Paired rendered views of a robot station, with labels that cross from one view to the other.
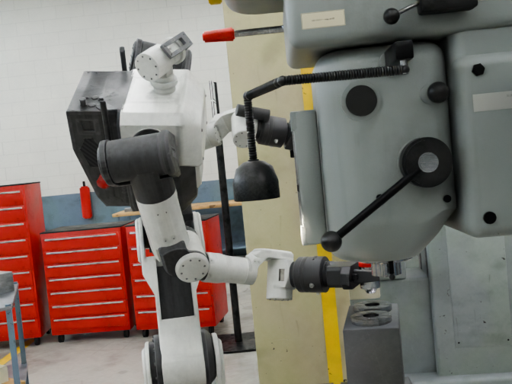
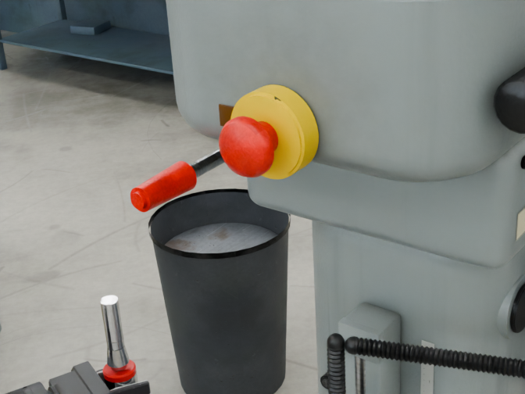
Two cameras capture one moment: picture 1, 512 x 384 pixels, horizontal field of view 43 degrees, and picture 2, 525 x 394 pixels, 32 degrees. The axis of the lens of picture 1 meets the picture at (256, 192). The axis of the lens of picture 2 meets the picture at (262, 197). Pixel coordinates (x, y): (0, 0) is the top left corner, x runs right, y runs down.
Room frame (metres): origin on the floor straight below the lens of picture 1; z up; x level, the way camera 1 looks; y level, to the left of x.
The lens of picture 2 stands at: (0.72, 0.49, 1.98)
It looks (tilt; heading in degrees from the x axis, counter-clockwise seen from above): 25 degrees down; 306
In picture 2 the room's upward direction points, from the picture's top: 4 degrees counter-clockwise
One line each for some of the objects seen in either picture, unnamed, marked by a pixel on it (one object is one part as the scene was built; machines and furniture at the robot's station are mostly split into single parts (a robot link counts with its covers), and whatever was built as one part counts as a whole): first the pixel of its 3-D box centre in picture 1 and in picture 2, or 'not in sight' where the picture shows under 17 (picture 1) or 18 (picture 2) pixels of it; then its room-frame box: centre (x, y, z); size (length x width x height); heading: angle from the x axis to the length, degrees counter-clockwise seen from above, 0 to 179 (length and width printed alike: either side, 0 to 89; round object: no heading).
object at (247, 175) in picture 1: (255, 179); not in sight; (1.01, 0.00, 1.45); 0.07 x 0.07 x 0.06
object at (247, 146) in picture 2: not in sight; (251, 144); (1.04, 0.06, 1.76); 0.04 x 0.03 x 0.04; 178
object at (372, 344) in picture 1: (375, 352); not in sight; (1.48, -0.24, 1.01); 0.22 x 0.12 x 0.20; 168
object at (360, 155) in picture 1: (379, 155); (431, 331); (1.02, -0.20, 1.47); 0.21 x 0.19 x 0.32; 178
